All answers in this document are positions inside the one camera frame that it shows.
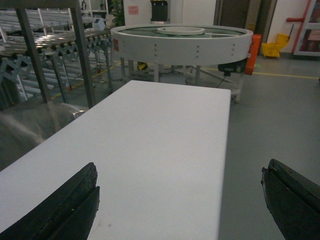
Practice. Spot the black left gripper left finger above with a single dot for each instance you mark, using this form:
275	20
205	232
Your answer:
67	214

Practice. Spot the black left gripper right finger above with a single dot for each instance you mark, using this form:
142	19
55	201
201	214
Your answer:
293	201

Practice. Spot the yellow mop bucket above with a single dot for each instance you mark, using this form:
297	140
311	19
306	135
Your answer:
273	49

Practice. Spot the orange motor cover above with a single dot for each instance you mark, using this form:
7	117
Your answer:
253	53

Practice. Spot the white round conveyor table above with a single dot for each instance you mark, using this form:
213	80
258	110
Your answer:
217	51

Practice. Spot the expandable roller conveyor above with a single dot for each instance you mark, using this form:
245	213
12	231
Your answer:
55	42

